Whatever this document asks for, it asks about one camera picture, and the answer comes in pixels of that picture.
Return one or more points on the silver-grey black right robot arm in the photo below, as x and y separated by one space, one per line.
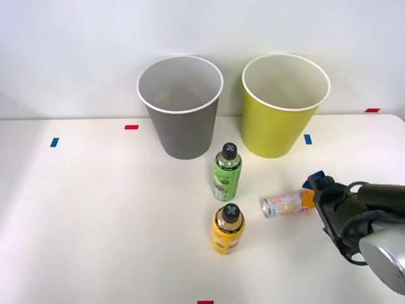
383 253

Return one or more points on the green label plastic bottle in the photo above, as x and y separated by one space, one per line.
225 177

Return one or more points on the yellow label plastic bottle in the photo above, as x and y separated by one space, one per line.
227 236

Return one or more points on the pale orange drink can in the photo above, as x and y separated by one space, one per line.
283 204

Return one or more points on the yellow-green plastic waste bin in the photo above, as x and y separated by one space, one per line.
272 126

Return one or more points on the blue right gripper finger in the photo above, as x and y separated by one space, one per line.
317 175

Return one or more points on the grey plastic waste bin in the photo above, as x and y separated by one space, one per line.
186 133

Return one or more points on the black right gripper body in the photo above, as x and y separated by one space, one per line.
338 209

